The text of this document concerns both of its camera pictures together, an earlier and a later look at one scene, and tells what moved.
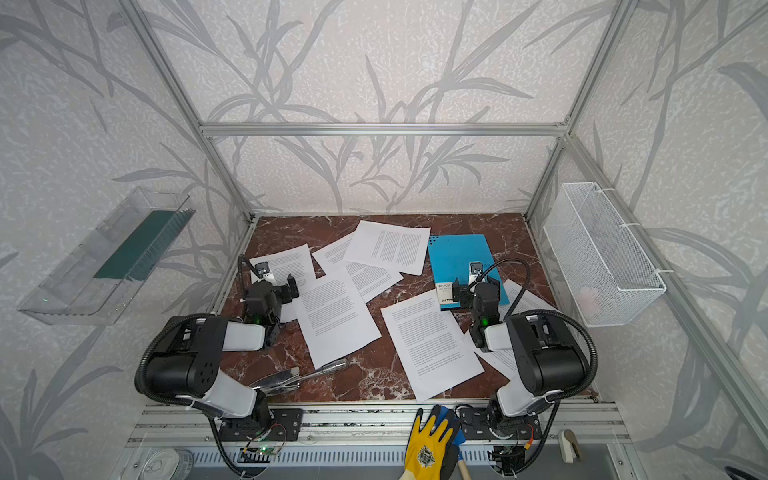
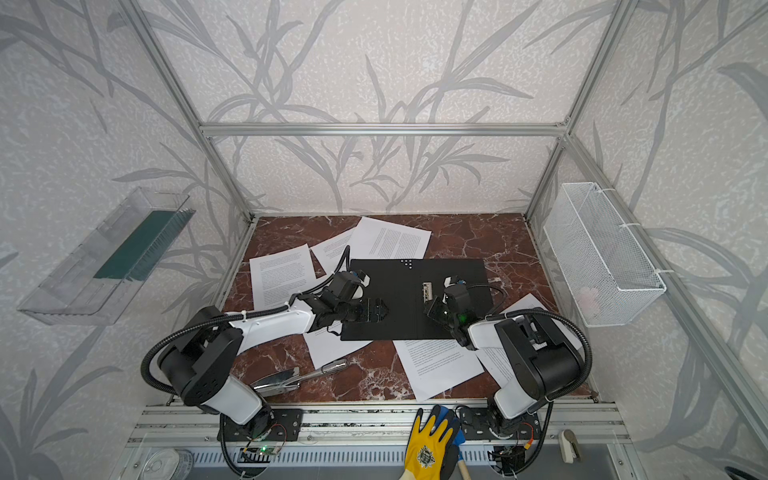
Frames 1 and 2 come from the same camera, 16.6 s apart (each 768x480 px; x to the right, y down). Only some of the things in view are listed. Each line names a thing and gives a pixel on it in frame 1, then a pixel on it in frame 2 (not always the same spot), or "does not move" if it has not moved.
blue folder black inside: (450, 258) to (406, 286)
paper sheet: (296, 261) does not move
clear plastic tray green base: (90, 285) does not move
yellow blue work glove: (433, 450) does not move
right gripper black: (466, 293) to (437, 309)
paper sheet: (432, 346) does not move
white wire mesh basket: (604, 272) does not move
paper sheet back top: (397, 247) does not move
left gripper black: (279, 288) to (369, 308)
